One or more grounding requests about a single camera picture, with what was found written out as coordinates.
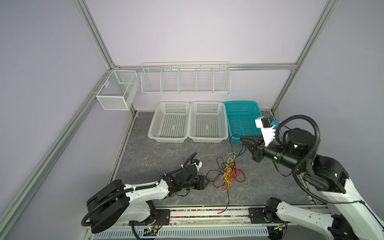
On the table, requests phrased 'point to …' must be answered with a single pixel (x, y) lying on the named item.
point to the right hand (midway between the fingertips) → (241, 139)
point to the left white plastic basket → (170, 122)
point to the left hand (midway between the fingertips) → (207, 184)
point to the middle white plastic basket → (207, 122)
